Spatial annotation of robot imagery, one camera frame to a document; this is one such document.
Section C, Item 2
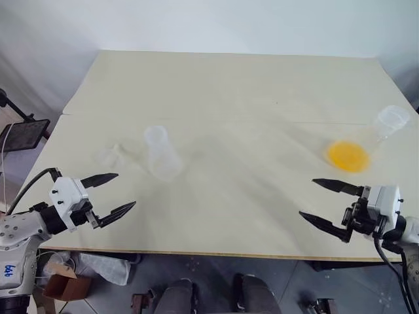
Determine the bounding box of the dark grey rounded shape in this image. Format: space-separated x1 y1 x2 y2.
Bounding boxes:
153 277 201 314
231 273 282 314

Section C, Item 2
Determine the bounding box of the clear plastic measuring cup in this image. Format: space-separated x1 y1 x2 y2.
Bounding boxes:
143 125 183 181

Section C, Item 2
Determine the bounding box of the brown cardboard box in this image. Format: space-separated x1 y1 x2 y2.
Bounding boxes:
43 273 86 300

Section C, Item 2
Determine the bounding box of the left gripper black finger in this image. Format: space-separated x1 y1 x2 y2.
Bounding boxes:
81 173 120 190
97 200 137 229

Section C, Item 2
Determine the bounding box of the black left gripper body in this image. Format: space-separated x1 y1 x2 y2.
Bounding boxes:
69 199 101 230

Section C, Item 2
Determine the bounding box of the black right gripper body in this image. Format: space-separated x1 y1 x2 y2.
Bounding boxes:
341 186 386 237

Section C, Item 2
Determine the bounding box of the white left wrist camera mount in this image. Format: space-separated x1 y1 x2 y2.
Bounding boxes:
48 176 90 231

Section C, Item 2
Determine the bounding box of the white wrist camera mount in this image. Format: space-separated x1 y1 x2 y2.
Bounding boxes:
364 184 404 227
48 176 90 231

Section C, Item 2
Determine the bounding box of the white plastic bag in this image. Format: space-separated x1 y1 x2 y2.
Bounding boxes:
69 252 132 286

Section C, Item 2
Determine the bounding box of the black tablet screen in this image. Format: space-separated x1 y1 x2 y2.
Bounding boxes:
0 118 50 152

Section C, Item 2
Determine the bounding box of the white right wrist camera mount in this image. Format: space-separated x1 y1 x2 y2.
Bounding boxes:
364 184 404 227

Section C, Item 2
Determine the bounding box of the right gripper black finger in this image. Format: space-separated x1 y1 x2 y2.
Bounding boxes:
312 178 365 198
298 211 354 243

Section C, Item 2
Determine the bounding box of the thin white cable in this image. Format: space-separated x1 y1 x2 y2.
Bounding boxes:
0 122 14 205

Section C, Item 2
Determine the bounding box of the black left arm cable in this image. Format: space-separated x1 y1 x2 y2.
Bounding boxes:
5 167 62 217

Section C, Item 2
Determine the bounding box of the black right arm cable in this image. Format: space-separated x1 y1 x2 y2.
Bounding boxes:
373 234 419 314

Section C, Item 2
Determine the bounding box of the small clear plastic cup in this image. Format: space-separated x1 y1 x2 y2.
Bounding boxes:
94 143 127 168

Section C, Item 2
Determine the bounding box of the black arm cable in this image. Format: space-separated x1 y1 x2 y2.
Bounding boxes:
5 167 62 217
373 234 419 314

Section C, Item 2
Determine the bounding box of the clear flask with orange liquid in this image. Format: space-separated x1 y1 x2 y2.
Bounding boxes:
325 105 410 175

